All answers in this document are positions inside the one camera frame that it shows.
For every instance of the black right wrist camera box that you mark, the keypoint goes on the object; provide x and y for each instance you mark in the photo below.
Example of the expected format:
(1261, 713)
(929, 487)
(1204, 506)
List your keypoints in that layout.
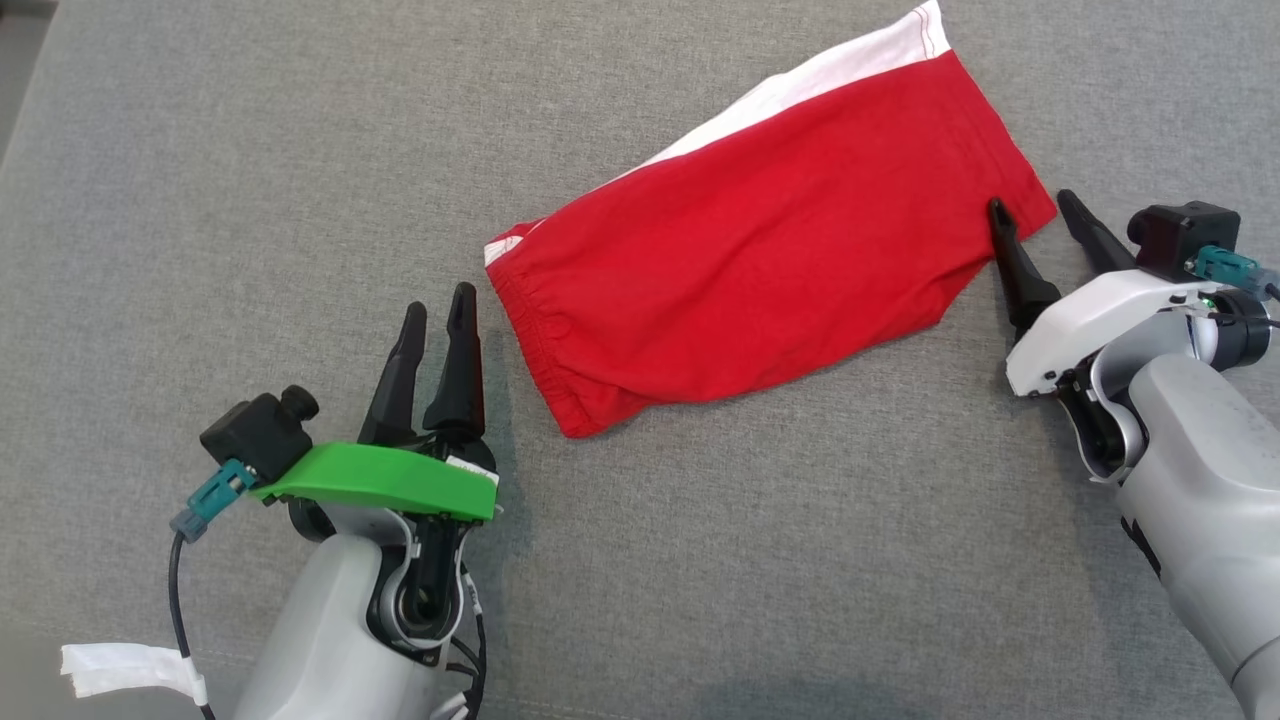
(1180, 240)

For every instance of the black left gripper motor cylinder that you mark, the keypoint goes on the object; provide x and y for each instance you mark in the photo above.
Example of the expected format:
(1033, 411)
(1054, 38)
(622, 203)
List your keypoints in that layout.
(305, 520)

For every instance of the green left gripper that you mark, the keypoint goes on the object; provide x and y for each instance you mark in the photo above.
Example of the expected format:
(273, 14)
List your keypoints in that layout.
(390, 480)

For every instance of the teal left camera connector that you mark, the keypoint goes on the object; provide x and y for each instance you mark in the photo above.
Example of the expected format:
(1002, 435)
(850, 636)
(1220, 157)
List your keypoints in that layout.
(212, 500)

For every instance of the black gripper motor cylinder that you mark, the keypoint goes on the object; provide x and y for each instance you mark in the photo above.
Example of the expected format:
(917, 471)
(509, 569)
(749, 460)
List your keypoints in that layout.
(305, 520)
(1245, 335)

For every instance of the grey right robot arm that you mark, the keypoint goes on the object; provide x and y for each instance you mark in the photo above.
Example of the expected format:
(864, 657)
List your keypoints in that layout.
(1200, 480)

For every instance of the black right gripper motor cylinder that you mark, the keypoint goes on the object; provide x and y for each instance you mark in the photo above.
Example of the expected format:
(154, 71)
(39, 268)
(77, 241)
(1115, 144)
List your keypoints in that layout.
(1245, 335)

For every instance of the teal right camera connector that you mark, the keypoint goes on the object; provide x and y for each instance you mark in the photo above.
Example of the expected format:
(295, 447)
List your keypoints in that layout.
(1230, 268)

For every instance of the teal camera connector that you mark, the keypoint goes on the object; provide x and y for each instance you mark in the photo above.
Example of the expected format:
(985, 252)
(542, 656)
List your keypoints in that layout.
(212, 500)
(1230, 268)

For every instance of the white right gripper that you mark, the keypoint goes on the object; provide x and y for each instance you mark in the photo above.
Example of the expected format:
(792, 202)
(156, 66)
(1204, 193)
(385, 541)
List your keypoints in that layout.
(1090, 320)

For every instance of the grey fabric sofa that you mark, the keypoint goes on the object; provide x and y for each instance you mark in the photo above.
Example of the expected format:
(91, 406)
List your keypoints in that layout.
(700, 560)

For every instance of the red clothes pile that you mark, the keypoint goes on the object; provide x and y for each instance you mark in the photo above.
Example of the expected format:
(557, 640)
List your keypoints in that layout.
(760, 260)

